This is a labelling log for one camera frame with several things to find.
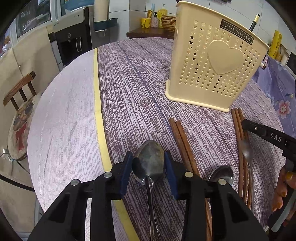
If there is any floral purple cloth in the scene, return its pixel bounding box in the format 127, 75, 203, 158
252, 55, 295, 138

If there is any yellow soap bottle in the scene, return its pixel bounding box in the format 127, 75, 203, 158
157, 4, 168, 28

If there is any cream plastic utensil holder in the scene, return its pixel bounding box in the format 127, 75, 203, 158
166, 1, 269, 112

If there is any metal spoon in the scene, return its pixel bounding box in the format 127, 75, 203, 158
240, 139, 254, 211
132, 140, 164, 240
208, 165, 234, 185

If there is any woven basin sink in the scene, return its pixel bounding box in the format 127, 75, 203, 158
161, 15, 176, 33

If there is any black chopstick gold band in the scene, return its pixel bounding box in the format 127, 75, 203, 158
249, 14, 260, 32

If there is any beige cloth cover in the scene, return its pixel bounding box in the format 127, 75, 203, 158
0, 27, 59, 148

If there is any yellow cup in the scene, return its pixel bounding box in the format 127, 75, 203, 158
140, 18, 152, 29

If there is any water dispenser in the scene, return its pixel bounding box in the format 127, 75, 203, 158
53, 6, 92, 65

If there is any purple patterned tablecloth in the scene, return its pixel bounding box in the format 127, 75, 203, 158
28, 38, 285, 240

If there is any dark wooden counter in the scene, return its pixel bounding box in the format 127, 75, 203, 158
126, 28, 174, 39

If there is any wooden chair cat cushion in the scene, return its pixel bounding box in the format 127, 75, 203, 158
3, 71, 42, 161

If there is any right hand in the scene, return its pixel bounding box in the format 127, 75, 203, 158
271, 166, 295, 212

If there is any yellow roll package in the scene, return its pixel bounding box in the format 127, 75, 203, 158
268, 30, 282, 59

